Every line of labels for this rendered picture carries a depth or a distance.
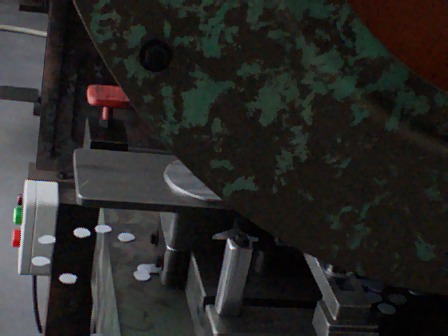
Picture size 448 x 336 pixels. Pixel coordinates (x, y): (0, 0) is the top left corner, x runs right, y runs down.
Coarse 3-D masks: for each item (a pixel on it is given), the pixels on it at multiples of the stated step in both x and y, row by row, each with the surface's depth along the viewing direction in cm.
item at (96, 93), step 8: (88, 88) 150; (96, 88) 150; (104, 88) 151; (112, 88) 151; (120, 88) 152; (88, 96) 148; (96, 96) 147; (104, 96) 148; (112, 96) 148; (120, 96) 149; (96, 104) 147; (104, 104) 147; (112, 104) 148; (120, 104) 148; (128, 104) 148; (104, 112) 151; (112, 112) 151
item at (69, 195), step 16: (64, 192) 147; (64, 208) 145; (80, 208) 145; (96, 208) 146; (64, 224) 146; (80, 224) 146; (96, 224) 147; (64, 240) 147; (80, 240) 148; (64, 256) 148; (80, 256) 149; (64, 272) 150; (80, 272) 150; (48, 288) 153; (64, 288) 151; (80, 288) 152; (48, 304) 152; (64, 304) 152; (80, 304) 154; (48, 320) 153; (64, 320) 154; (80, 320) 155
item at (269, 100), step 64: (128, 0) 62; (192, 0) 63; (256, 0) 64; (320, 0) 65; (128, 64) 64; (192, 64) 65; (256, 64) 66; (320, 64) 67; (384, 64) 68; (192, 128) 67; (256, 128) 68; (320, 128) 69; (384, 128) 70; (256, 192) 70; (320, 192) 71; (384, 192) 72; (320, 256) 74; (384, 256) 75
